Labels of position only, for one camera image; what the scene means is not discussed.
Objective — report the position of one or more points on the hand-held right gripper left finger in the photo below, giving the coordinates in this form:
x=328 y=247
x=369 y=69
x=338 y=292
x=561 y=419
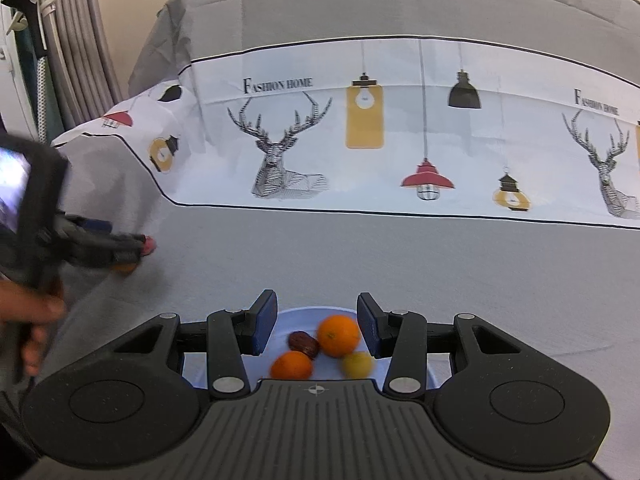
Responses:
x=265 y=322

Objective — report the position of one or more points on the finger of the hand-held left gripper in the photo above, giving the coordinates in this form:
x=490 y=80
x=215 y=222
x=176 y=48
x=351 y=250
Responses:
x=110 y=250
x=95 y=224

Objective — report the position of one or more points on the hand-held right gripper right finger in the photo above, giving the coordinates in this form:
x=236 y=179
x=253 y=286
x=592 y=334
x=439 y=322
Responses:
x=367 y=329

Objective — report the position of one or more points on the deep yellow small fruit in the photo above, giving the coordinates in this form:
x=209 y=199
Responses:
x=123 y=267

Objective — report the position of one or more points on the tangerine with dark stem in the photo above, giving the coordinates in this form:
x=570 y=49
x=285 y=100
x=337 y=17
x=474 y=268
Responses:
x=339 y=335

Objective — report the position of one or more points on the light blue plate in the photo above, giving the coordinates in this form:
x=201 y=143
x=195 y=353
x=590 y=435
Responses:
x=295 y=320

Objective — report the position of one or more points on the pale yellow small fruit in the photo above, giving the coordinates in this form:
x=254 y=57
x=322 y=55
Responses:
x=357 y=365

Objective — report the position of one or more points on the red round fruit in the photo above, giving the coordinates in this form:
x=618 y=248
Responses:
x=149 y=246

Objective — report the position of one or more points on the glossy orange fruit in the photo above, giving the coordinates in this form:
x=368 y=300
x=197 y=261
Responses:
x=291 y=366

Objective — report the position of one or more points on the person's left hand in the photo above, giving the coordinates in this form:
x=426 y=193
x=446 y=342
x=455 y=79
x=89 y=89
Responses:
x=35 y=307

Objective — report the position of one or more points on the dark red date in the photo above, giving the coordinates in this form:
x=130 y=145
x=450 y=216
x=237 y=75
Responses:
x=303 y=344

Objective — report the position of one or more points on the grey white printed bed sheet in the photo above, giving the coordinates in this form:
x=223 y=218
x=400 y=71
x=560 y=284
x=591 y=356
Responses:
x=400 y=260

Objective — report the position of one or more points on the dark green cloth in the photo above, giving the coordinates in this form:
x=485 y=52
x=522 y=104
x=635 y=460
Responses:
x=42 y=100

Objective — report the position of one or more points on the grey striped curtain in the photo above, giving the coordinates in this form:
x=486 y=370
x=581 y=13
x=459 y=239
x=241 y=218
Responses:
x=80 y=60

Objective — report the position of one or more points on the black hanging object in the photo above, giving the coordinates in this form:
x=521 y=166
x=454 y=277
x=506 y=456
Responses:
x=27 y=0

